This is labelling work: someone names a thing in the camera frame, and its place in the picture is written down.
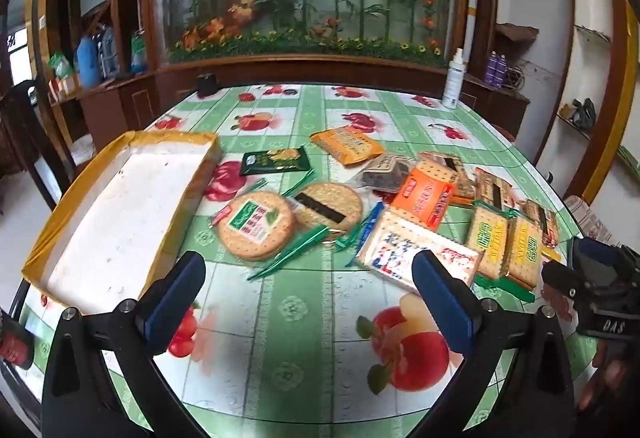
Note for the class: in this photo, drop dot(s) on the dark wooden chair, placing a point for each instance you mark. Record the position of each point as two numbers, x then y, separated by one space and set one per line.
30 133

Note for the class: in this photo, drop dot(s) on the small yellow box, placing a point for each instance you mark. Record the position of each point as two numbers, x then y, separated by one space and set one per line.
65 87

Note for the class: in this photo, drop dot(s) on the round cracker packet black strip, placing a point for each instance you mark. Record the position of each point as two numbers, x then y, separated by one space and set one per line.
325 208

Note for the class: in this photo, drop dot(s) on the brown cracker packet black strip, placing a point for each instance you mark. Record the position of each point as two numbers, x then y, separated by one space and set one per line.
440 164
542 218
492 188

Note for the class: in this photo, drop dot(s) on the dark items on wall shelf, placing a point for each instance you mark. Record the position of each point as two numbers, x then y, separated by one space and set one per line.
580 116

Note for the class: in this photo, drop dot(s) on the round cracker packet green label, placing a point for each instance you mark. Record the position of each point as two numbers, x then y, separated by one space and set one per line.
255 225

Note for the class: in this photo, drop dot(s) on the orange label cracker packet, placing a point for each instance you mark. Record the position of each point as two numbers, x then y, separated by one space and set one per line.
422 195

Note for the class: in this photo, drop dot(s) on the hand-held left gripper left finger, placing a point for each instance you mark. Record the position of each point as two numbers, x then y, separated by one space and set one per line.
170 303

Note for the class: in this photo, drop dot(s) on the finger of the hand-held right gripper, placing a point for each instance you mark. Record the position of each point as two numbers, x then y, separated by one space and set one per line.
597 250
560 283

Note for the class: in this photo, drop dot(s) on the dark green cracker packet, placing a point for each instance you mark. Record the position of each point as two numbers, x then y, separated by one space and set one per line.
275 161

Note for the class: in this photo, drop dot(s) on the wooden side counter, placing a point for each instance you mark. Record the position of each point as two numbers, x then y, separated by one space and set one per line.
115 103

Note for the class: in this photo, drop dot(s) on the yellow orange cracker packet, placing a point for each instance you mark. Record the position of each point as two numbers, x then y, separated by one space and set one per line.
345 143

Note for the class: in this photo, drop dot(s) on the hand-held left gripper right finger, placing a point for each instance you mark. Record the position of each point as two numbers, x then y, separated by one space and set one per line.
442 305

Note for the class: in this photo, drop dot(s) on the person's right hand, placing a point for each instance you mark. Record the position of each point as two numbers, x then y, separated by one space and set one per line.
602 368

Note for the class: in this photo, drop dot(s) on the blue thermos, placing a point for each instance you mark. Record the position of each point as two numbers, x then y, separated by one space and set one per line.
88 63

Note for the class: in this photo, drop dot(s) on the wooden corner counter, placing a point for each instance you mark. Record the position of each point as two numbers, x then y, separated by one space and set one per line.
500 106

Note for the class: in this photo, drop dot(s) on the striped seat cushion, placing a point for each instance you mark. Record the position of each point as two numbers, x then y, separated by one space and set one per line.
595 220

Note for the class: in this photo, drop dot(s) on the white spray bottle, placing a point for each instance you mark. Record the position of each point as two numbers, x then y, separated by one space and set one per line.
454 83

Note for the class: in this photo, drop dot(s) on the small black cup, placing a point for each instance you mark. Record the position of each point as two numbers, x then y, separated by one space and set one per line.
206 86

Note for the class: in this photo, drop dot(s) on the purple spray can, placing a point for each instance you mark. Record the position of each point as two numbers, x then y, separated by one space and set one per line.
501 71
489 68

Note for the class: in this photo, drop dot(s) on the brown cardboard box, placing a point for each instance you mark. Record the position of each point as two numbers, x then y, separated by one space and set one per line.
517 31

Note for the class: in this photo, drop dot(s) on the grey thermos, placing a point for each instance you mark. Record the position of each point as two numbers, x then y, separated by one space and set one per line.
109 53

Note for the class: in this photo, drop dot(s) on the yellow green cracker packet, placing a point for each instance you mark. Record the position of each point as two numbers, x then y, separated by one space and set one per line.
487 238
522 253

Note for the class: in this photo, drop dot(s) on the white blue cracker packet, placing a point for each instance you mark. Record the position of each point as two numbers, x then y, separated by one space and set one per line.
395 243

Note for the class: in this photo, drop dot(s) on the clear seaweed snack packet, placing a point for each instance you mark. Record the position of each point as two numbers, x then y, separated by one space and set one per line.
385 175

